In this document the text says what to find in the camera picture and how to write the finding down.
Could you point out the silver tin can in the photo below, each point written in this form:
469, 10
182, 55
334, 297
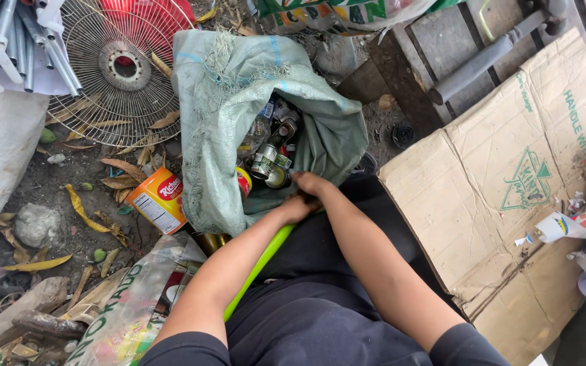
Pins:
276, 178

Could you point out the small green fruit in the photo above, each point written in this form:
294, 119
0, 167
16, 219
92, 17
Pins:
99, 255
47, 135

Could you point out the black round cap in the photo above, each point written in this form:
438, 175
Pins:
403, 135

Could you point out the person's black shoe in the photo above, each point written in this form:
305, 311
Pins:
368, 162

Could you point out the person's left hand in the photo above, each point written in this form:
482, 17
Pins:
299, 207

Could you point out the flattened brown cardboard box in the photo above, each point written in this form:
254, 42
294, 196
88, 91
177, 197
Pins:
501, 178

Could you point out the curled yellow dry leaf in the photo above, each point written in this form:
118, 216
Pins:
83, 211

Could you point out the person's right hand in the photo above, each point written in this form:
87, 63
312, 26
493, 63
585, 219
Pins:
317, 185

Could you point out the dark glass bottle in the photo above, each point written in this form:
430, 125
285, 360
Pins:
284, 133

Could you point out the person's right fingers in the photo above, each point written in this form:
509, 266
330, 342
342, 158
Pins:
300, 179

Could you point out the person's dark clothing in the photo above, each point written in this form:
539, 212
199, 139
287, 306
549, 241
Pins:
318, 315

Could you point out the orange labelled tin can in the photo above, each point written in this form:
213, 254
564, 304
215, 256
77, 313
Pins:
158, 201

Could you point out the weathered wood piece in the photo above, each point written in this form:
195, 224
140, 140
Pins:
13, 310

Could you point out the green labelled tin can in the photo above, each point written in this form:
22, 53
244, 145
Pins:
263, 161

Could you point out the grey-green woven sack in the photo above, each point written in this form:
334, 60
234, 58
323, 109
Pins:
222, 101

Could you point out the green printed plastic bag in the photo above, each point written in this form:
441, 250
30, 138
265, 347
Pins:
333, 14

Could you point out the grey stone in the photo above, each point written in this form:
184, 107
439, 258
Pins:
38, 226

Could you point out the person's left fingers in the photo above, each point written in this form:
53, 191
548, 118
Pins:
311, 202

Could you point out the lime green stick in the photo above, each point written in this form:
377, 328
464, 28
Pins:
260, 267

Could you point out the long yellow dry leaf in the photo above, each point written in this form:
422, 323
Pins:
38, 264

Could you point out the clear printed plastic bag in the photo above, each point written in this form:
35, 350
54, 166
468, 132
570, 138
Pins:
125, 310

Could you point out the weathered wooden cart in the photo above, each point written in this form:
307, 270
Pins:
425, 45

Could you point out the brass coloured can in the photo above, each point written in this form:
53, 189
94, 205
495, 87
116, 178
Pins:
210, 243

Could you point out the red plastic object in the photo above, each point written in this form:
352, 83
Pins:
171, 12

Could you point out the bundle of metal tubes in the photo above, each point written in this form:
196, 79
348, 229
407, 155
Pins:
18, 35

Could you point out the red and yellow can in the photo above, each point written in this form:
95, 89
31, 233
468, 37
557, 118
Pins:
243, 183

